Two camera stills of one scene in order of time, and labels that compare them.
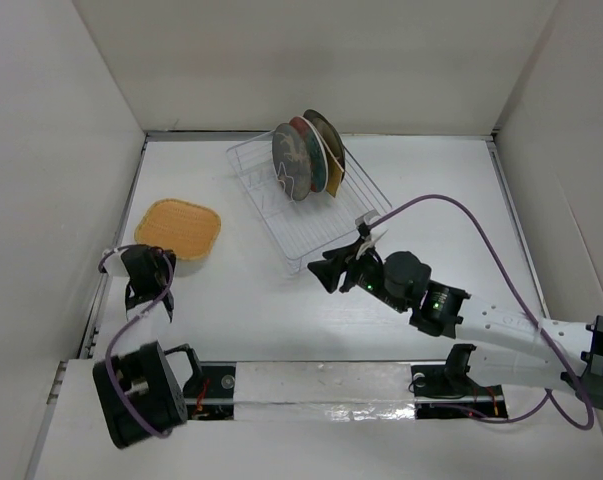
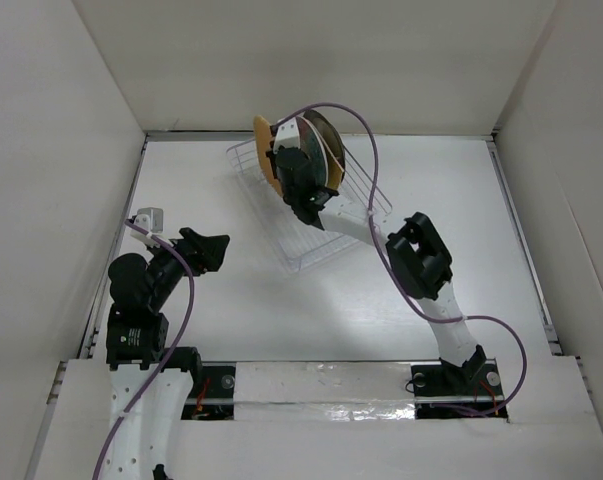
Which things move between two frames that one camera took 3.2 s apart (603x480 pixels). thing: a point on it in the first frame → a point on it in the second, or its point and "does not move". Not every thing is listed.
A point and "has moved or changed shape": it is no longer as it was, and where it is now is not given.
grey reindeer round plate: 291,162 has moved or changed shape
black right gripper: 339,259 → 280,148
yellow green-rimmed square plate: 334,173 does not move
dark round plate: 327,134 does not move
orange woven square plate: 187,229 → 262,129
